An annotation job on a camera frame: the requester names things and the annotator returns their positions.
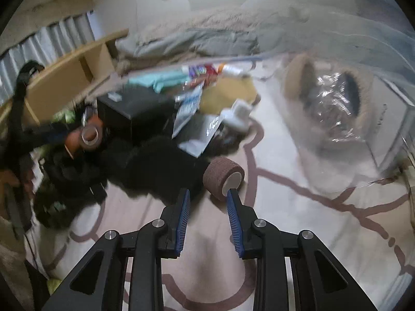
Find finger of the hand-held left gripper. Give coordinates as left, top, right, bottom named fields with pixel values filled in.
left=19, top=123, right=85, bottom=148

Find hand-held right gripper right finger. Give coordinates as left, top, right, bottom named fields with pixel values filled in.
left=226, top=189, right=378, bottom=311

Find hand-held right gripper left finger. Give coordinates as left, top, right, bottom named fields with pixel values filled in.
left=42, top=188, right=192, bottom=311

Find brown tape roll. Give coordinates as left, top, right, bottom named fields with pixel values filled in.
left=80, top=124, right=102, bottom=151

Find brown bandage roll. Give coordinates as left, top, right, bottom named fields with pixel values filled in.
left=203, top=156, right=245, bottom=202

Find clear packet of brown cord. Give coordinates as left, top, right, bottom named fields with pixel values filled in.
left=305, top=71, right=367, bottom=143

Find beige fluffy headband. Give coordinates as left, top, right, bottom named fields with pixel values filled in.
left=283, top=53, right=377, bottom=151

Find clear plastic storage bin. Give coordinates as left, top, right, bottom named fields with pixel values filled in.
left=241, top=0, right=415, bottom=188

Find green patterned pouch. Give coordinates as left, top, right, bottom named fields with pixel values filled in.
left=53, top=110, right=77, bottom=124

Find wooden shelf unit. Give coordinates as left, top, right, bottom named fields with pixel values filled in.
left=0, top=29, right=130, bottom=127

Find black cloth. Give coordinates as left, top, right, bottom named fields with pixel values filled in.
left=107, top=136, right=211, bottom=201

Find black box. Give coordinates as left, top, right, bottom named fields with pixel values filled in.
left=96, top=86, right=177, bottom=143

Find clear white packet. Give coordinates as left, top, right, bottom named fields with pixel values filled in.
left=177, top=115, right=224, bottom=158

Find grey curtain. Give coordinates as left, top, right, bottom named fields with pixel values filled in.
left=0, top=15, right=98, bottom=94

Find small white bottle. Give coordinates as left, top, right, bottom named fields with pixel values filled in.
left=221, top=100, right=253, bottom=132

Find teal wipes packet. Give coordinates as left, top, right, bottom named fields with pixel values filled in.
left=128, top=71, right=189, bottom=93

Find beige printed curtain valance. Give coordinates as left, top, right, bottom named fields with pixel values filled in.
left=0, top=0, right=94, bottom=55

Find blue and white sachets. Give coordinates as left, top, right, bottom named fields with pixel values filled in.
left=172, top=81, right=205, bottom=137

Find yellow sponge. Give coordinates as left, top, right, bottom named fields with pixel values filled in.
left=199, top=76, right=261, bottom=115

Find small red box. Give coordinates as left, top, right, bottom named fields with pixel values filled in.
left=188, top=64, right=221, bottom=78

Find blue-grey duvet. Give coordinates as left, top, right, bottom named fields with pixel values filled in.
left=115, top=26, right=263, bottom=72

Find beige quilted pillow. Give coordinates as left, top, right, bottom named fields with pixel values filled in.
left=130, top=6, right=260, bottom=39

